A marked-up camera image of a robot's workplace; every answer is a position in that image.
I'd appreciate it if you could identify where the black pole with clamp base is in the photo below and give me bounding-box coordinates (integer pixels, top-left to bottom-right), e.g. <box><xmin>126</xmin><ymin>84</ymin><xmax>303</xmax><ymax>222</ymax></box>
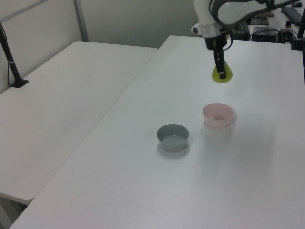
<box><xmin>0</xmin><ymin>21</ymin><xmax>30</xmax><ymax>89</ymax></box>

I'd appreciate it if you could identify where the white side table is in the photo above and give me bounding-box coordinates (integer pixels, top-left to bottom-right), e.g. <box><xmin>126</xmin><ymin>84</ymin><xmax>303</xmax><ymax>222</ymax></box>
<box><xmin>0</xmin><ymin>41</ymin><xmax>159</xmax><ymax>229</ymax></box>

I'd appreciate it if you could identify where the grey bowl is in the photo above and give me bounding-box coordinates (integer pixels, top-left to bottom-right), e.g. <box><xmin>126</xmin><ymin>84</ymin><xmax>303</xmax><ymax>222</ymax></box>
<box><xmin>156</xmin><ymin>123</ymin><xmax>190</xmax><ymax>153</ymax></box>

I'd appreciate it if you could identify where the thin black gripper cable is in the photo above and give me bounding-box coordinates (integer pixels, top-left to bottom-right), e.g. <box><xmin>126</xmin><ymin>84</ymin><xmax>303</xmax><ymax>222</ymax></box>
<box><xmin>223</xmin><ymin>33</ymin><xmax>234</xmax><ymax>52</ymax></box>

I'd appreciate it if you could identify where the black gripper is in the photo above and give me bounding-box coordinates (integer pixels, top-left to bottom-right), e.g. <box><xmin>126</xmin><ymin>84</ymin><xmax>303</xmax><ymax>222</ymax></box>
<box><xmin>204</xmin><ymin>31</ymin><xmax>227</xmax><ymax>80</ymax></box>

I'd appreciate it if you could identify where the black computer box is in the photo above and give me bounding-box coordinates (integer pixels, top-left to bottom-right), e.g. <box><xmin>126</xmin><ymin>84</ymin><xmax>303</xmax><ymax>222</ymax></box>
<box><xmin>250</xmin><ymin>26</ymin><xmax>280</xmax><ymax>43</ymax></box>

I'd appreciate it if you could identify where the black monitor stand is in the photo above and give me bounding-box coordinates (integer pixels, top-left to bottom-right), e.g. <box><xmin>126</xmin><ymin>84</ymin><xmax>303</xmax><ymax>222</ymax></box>
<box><xmin>247</xmin><ymin>10</ymin><xmax>275</xmax><ymax>26</ymax></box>

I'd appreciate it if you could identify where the black device with brass knob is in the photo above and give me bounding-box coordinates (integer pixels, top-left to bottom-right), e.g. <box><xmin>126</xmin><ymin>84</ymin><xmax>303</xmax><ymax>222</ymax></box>
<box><xmin>278</xmin><ymin>20</ymin><xmax>293</xmax><ymax>44</ymax></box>

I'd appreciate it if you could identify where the black clamp camera mount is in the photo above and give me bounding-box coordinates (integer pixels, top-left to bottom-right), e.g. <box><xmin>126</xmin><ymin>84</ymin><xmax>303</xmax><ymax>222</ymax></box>
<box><xmin>290</xmin><ymin>18</ymin><xmax>305</xmax><ymax>51</ymax></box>

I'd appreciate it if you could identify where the black keyboard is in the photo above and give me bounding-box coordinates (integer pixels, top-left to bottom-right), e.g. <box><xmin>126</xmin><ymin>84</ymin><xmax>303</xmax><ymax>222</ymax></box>
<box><xmin>279</xmin><ymin>5</ymin><xmax>304</xmax><ymax>26</ymax></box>

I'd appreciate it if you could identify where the grey partition frame post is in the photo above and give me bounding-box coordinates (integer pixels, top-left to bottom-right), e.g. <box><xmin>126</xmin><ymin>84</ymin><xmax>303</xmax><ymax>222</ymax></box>
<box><xmin>72</xmin><ymin>0</ymin><xmax>90</xmax><ymax>42</ymax></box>

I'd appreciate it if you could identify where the pink bowl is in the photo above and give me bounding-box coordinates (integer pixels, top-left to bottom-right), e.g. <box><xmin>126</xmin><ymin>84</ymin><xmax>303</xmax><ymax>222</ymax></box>
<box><xmin>203</xmin><ymin>103</ymin><xmax>234</xmax><ymax>128</ymax></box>

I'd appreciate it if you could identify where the green pear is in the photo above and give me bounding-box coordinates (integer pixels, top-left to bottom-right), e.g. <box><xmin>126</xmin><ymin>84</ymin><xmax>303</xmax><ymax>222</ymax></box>
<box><xmin>211</xmin><ymin>61</ymin><xmax>234</xmax><ymax>84</ymax></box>

